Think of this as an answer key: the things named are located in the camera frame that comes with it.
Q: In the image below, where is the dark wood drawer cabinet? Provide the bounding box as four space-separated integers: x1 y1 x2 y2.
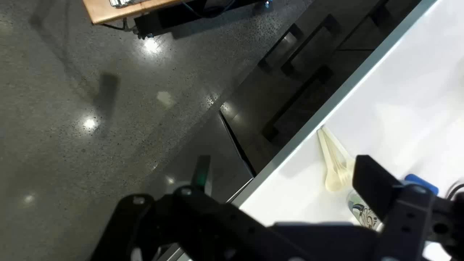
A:
218 0 424 178

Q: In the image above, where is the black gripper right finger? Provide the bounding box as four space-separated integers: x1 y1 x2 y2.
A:
353 154 464 261

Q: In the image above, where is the small blue block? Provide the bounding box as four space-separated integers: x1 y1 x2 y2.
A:
404 172 440 196

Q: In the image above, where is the light wooden table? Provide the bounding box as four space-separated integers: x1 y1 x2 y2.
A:
82 0 182 26

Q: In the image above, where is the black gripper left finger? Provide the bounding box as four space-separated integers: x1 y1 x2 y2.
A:
92 183 292 261

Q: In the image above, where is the black drawer handle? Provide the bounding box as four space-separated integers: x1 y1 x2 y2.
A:
282 13 341 80
260 25 305 72
262 65 337 145

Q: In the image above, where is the cream plastic fork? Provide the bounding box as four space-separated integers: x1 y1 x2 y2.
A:
317 126 352 175

